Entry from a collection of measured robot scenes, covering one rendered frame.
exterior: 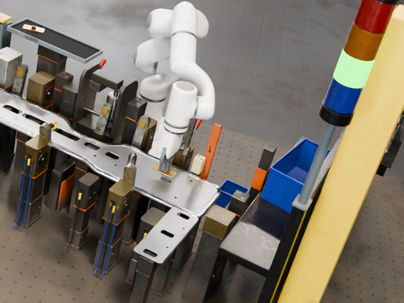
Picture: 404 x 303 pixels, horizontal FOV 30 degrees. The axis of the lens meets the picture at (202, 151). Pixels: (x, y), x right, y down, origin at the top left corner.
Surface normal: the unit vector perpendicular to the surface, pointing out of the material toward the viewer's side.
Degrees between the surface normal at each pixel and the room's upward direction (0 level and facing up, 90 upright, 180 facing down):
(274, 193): 90
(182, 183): 0
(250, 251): 0
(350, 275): 0
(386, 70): 90
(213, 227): 90
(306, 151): 90
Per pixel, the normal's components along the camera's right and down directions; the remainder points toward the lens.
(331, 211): -0.40, 0.41
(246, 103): 0.23, -0.83
